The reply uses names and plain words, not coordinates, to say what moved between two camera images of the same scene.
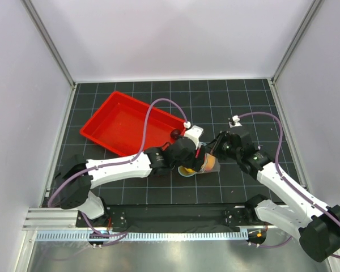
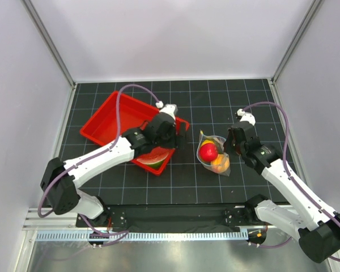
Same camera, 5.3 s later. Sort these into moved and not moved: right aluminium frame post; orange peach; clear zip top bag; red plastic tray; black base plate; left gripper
Moved: clear zip top bag; orange peach; left gripper
Not moved: right aluminium frame post; black base plate; red plastic tray
